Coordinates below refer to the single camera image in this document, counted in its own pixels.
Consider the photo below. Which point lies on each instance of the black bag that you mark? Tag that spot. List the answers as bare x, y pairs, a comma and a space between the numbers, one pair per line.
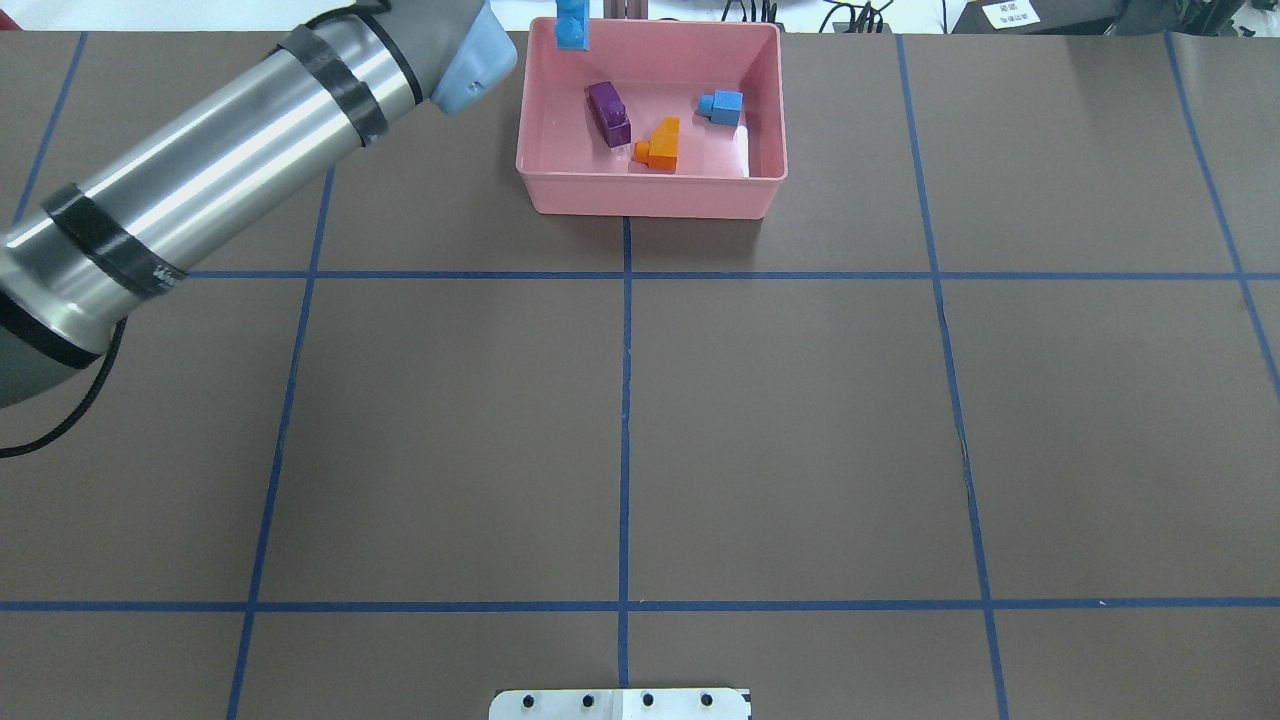
1096, 18

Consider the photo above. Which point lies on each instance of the pink plastic box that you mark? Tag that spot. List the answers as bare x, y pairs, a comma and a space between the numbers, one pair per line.
660, 68

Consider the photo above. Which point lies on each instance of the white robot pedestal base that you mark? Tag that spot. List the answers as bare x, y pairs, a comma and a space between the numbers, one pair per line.
623, 703

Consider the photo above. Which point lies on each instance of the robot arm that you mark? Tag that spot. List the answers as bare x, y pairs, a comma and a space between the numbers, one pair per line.
95, 250

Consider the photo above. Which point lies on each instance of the purple toy block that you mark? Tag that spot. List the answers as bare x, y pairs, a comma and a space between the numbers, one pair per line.
610, 114

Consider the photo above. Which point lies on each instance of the aluminium frame post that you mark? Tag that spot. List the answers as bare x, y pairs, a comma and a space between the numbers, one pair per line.
626, 9

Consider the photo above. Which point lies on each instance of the small blue toy block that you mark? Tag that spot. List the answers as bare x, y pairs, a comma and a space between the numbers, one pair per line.
721, 108

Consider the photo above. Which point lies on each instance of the long blue toy block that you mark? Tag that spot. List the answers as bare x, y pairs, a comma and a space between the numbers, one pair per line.
572, 26

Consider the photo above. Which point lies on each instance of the orange toy block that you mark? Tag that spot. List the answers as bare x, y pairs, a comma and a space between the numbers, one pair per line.
660, 151

